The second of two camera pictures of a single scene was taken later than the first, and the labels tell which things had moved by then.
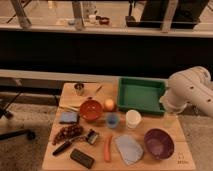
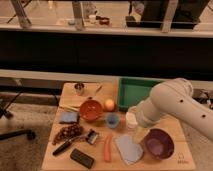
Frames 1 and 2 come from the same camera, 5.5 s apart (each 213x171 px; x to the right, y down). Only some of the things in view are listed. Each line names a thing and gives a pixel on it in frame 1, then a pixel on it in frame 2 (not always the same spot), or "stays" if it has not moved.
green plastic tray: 141,94 stays
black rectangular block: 81,158 stays
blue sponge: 69,117 stays
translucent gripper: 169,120 -> 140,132
